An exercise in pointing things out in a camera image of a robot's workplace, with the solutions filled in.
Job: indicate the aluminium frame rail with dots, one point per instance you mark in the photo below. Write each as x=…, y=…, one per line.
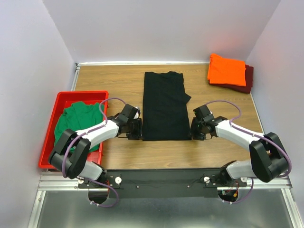
x=54, y=181

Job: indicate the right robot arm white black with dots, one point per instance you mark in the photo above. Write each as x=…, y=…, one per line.
x=268, y=158

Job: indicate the black t shirt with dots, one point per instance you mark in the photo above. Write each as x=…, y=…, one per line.
x=164, y=110

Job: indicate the orange folded t shirt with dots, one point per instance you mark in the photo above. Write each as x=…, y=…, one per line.
x=226, y=71

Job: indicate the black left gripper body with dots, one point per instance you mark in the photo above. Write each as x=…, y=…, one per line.
x=135, y=130

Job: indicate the red plastic tray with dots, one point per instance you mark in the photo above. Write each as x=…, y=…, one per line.
x=64, y=100

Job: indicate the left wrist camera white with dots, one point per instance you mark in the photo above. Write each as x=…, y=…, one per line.
x=137, y=115

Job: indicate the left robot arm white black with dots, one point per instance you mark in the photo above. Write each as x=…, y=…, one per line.
x=70, y=153

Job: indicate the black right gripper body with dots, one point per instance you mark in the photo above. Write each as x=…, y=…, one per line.
x=196, y=129

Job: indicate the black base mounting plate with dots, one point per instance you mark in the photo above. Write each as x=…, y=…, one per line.
x=161, y=183

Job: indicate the dark red folded t shirt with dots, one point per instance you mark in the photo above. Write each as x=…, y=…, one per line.
x=243, y=89

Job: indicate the green crumpled t shirt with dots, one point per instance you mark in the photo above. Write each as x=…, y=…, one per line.
x=78, y=116

